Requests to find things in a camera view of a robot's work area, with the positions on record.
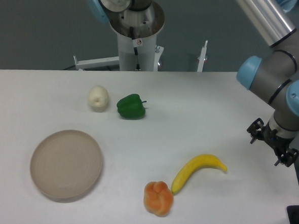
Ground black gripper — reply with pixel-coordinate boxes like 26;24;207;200
247;118;299;167

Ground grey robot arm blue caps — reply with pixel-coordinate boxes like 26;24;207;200
86;0;299;166

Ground yellow banana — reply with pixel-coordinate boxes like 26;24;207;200
171;154;228;194

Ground orange knotted bread roll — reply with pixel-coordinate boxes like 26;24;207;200
143;181;174;217

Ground green bell pepper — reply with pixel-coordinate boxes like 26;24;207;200
117;93;145;120

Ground beige round plate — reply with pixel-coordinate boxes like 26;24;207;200
30;130;103;203

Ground white right mounting bracket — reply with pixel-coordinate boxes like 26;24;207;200
197;40;208;72

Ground white mounting bracket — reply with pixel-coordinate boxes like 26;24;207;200
73;56;119;70
197;40;208;72

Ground black base cable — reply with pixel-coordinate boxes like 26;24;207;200
127;26;144;72

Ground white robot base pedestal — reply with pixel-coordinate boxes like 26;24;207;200
110;1;165;71

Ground white left mounting bracket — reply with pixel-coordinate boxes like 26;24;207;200
73;56;119;70

